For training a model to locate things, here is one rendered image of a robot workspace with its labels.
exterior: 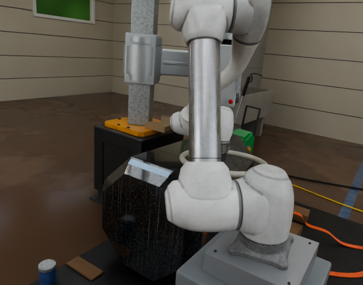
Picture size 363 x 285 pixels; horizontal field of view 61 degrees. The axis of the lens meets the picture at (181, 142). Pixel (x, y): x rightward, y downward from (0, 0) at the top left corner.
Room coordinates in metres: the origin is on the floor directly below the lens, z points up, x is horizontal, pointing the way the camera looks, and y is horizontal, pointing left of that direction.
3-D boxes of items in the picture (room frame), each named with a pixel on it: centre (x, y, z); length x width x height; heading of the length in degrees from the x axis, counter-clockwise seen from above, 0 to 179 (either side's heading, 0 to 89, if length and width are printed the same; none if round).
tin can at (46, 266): (1.57, 0.76, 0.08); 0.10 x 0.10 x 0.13
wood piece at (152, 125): (2.60, 0.22, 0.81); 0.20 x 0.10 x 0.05; 63
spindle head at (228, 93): (2.34, -0.24, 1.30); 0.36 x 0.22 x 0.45; 0
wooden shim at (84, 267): (1.71, 0.57, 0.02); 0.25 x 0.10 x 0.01; 59
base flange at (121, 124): (2.78, 0.40, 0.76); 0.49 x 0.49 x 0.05; 55
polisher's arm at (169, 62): (2.83, 0.20, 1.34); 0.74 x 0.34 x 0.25; 102
